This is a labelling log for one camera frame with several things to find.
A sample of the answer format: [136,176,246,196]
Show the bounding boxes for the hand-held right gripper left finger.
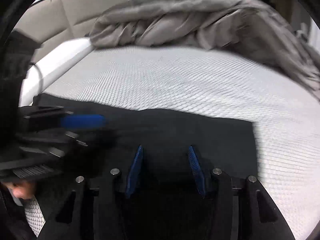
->
[37,144,145,240]

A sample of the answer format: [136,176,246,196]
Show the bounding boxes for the black cable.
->
[31,62,44,98]

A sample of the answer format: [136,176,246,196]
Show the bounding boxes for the white textured mattress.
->
[24,44,320,240]

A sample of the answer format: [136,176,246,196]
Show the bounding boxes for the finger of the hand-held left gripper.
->
[16,129,118,156]
[24,106,107,131]

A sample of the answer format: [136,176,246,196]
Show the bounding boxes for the white bed edge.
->
[19,37,95,105]

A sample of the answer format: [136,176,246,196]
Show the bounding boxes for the grey blanket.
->
[89,0,320,93]

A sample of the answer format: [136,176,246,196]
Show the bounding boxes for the person's left hand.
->
[1,180,38,200]

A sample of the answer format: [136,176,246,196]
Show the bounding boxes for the black pants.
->
[30,94,263,240]

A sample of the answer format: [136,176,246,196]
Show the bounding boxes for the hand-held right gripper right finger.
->
[188,145,297,240]

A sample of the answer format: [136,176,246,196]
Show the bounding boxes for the beige padded headboard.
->
[24,0,130,63]

